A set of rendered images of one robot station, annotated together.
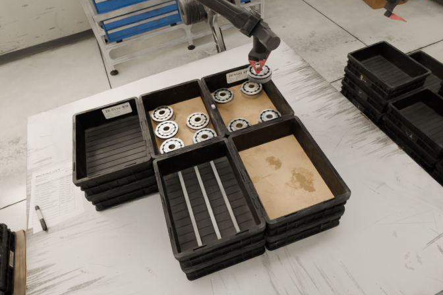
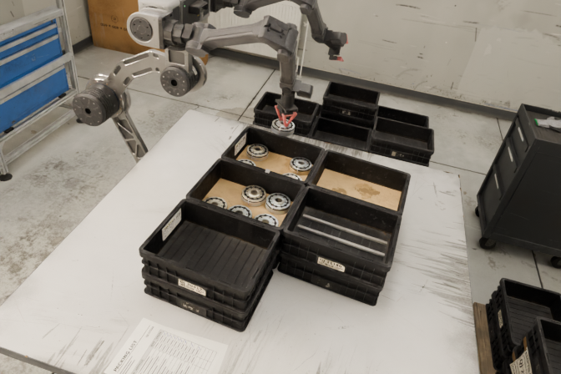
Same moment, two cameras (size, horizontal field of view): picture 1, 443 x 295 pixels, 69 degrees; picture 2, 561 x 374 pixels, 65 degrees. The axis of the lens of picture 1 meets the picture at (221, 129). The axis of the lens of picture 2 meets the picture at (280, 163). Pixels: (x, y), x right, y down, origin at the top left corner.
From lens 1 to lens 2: 1.35 m
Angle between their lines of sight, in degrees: 47
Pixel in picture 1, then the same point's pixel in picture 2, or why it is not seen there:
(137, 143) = (223, 243)
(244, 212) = (366, 229)
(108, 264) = (310, 354)
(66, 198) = (189, 353)
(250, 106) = (271, 164)
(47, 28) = not seen: outside the picture
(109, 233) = (277, 336)
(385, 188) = not seen: hidden behind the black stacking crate
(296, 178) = (363, 192)
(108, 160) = (218, 273)
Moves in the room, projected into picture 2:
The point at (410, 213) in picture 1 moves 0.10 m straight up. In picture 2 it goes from (412, 183) to (418, 168)
